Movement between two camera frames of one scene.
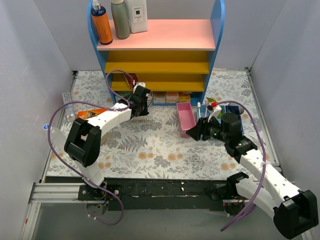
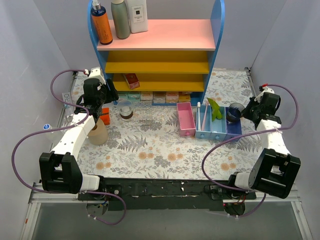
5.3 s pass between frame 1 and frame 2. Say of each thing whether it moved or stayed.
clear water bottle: stayed
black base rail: stayed
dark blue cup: stayed
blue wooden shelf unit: stayed
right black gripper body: moved
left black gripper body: moved
